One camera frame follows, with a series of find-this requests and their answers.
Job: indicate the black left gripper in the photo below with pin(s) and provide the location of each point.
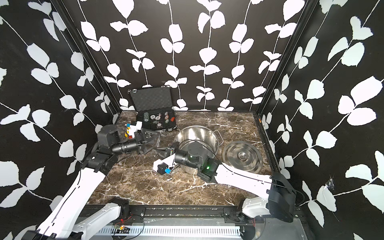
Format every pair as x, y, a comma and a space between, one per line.
141, 141

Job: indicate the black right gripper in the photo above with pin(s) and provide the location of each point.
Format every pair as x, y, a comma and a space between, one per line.
170, 151

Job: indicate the stainless steel pot lid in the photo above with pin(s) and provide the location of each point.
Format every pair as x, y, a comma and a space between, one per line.
242, 156

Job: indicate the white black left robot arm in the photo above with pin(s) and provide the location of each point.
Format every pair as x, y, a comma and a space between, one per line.
61, 223

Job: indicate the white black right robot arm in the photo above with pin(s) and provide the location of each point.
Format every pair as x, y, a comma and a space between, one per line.
274, 195

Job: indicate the yellow red toy block vehicle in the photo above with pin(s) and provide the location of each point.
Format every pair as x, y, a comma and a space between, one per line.
129, 131

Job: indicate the stack of poker chips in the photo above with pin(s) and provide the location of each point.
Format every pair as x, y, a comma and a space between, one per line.
146, 116

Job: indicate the black poker chip case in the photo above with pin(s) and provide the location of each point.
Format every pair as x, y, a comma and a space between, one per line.
157, 101

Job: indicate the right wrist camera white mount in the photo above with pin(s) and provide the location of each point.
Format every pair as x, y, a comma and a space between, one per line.
164, 166

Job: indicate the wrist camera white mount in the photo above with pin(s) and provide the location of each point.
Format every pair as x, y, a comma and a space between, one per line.
136, 126
164, 166

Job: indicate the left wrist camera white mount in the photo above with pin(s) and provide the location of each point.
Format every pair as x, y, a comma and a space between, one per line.
136, 126

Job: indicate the black base rail with vents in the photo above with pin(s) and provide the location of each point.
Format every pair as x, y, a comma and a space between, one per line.
151, 222

